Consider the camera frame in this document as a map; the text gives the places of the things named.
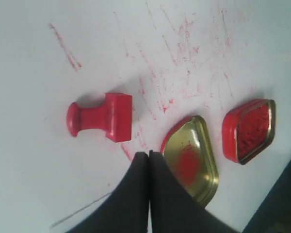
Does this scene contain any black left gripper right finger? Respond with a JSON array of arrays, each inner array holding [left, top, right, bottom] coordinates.
[[149, 150, 235, 233]]

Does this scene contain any red stamp block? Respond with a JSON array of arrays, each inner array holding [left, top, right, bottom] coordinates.
[[66, 93, 133, 143]]

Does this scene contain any red ink tin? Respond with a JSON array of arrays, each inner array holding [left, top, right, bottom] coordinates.
[[222, 99, 276, 165]]

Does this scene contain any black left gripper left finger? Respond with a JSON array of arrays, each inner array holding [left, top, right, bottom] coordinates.
[[69, 152, 149, 233]]

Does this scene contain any gold tin lid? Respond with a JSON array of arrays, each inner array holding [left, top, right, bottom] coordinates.
[[161, 115, 219, 207]]

